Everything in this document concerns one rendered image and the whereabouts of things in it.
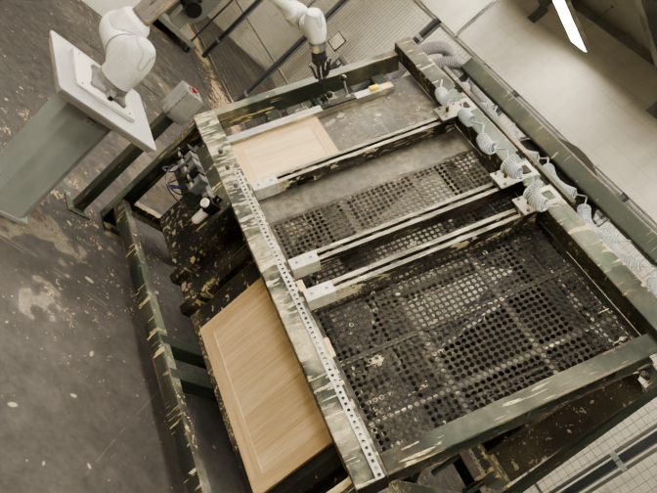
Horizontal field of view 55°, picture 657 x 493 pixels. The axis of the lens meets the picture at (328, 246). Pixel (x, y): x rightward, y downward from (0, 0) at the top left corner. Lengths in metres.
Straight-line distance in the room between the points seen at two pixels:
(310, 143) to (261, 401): 1.32
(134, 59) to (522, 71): 7.19
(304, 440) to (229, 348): 0.64
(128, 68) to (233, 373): 1.42
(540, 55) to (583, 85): 0.89
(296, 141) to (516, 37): 6.90
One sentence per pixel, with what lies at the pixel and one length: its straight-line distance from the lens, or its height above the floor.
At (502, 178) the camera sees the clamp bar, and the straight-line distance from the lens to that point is 2.96.
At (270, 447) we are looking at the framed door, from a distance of 2.78.
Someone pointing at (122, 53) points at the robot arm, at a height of 0.95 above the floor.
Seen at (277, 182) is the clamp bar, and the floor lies 1.02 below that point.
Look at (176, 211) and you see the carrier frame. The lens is 3.75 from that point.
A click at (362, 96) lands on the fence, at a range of 3.52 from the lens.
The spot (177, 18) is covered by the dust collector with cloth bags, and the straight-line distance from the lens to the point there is 8.44.
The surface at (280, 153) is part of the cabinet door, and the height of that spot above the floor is 1.07.
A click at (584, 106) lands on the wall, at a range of 8.78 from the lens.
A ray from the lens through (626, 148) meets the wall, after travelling 8.29.
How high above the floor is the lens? 1.73
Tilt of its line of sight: 14 degrees down
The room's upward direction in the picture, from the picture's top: 50 degrees clockwise
